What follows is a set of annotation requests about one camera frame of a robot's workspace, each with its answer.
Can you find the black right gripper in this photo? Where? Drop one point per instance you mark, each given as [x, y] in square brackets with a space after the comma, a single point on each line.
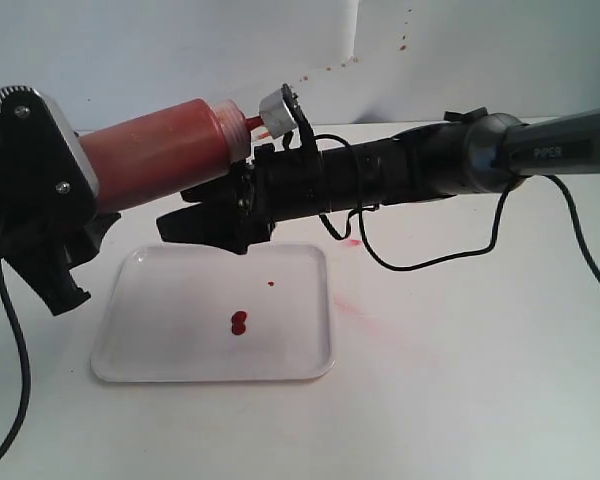
[281, 185]

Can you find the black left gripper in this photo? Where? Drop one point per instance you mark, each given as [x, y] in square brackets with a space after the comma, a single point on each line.
[45, 248]

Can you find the red ketchup squeeze bottle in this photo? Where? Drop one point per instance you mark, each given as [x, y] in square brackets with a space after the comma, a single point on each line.
[167, 151]

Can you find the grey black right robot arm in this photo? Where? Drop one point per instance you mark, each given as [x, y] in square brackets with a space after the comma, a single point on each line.
[467, 153]

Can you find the red ketchup blob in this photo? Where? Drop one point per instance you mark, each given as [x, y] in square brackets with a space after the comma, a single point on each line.
[238, 323]

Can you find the white rectangular tray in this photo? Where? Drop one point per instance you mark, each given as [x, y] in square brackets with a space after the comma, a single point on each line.
[168, 319]

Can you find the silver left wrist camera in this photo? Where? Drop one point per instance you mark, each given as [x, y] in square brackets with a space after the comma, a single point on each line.
[44, 164]

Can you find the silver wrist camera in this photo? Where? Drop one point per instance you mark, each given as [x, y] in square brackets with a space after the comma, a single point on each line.
[44, 164]
[280, 111]

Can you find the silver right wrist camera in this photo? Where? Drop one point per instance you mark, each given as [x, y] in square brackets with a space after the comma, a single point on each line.
[280, 111]

